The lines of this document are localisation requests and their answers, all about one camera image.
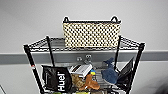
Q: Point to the small grey wall fitting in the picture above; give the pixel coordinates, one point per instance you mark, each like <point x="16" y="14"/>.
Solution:
<point x="79" y="59"/>
<point x="88" y="58"/>

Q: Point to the small plain black bag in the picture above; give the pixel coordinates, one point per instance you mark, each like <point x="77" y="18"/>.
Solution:
<point x="126" y="75"/>

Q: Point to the orange plush toy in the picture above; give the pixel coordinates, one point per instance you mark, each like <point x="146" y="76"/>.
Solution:
<point x="91" y="82"/>

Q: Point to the pale woven basket dark spots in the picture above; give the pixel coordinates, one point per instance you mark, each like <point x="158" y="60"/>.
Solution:
<point x="91" y="33"/>

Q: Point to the tan knit plush toy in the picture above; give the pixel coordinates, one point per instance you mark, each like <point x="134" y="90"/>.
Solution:
<point x="77" y="82"/>

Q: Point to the black bag with white print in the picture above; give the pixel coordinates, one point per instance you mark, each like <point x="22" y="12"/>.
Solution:
<point x="57" y="80"/>

